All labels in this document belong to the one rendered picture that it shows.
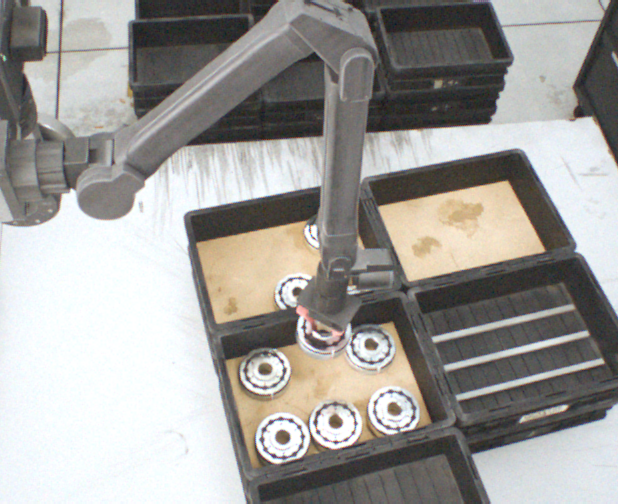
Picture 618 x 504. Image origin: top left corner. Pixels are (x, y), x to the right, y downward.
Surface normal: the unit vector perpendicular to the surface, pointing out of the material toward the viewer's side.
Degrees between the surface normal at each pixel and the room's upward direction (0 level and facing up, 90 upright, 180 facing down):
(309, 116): 90
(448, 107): 90
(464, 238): 0
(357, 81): 82
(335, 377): 0
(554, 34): 0
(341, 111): 88
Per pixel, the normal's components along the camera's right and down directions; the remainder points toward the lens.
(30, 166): 0.11, 0.00
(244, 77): 0.11, 0.71
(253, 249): 0.04, -0.56
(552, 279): 0.27, 0.80
